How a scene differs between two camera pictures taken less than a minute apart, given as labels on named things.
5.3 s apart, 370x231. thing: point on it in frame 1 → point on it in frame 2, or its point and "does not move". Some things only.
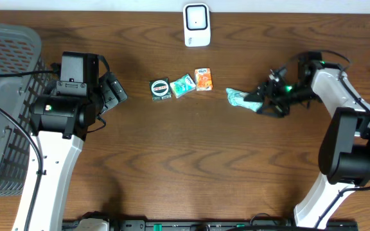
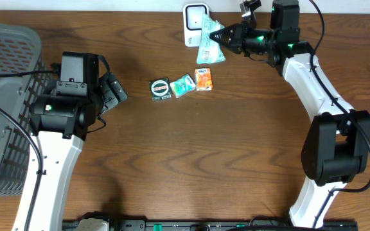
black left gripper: (110, 97) does not move
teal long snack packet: (237, 97) → (209, 51)
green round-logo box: (160, 89) does not move
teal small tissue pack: (182, 85) does not move
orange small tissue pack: (203, 81) does not move
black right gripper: (277, 109) → (235, 39)
